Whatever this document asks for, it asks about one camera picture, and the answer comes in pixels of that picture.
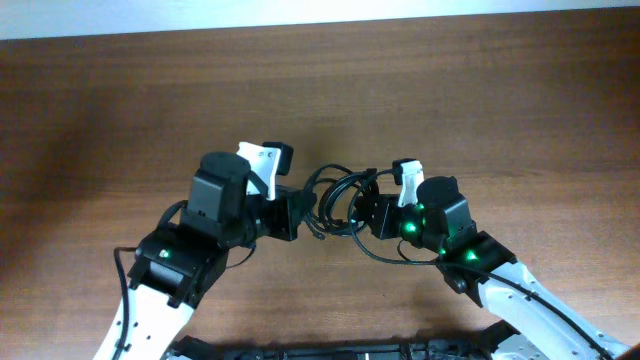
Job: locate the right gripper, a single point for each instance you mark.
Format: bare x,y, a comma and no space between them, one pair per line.
381,216

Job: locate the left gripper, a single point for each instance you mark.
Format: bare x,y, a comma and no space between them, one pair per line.
288,208

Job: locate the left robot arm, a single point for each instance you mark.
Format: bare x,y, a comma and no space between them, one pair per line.
233,201

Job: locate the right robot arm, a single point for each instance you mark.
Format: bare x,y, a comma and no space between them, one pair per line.
432,214

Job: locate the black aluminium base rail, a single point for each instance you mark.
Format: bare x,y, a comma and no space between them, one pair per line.
478,346

